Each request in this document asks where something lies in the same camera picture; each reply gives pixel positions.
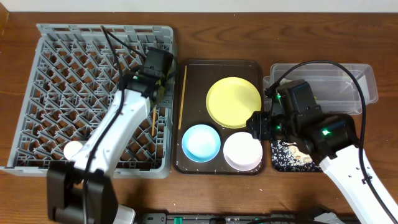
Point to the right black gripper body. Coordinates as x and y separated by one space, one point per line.
268 128

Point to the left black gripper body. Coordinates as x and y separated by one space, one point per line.
166 95

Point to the wooden chopstick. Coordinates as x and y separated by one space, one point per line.
182 99
153 121

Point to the white bowl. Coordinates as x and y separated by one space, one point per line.
242 152

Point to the white cup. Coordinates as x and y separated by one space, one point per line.
71 148

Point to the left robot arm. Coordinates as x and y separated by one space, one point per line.
80 190

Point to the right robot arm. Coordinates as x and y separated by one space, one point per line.
332 143

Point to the grey dishwasher rack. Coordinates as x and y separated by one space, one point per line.
71 86

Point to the black tray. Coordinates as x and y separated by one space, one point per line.
280 168

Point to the spilled rice scraps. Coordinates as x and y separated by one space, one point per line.
290 155

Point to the yellow plate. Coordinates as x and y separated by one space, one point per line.
231 101

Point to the dark brown serving tray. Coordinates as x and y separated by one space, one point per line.
201 75

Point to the light blue bowl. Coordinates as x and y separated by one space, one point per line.
201 143

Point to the clear plastic bin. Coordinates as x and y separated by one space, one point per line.
334 90

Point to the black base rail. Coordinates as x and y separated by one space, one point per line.
321 214

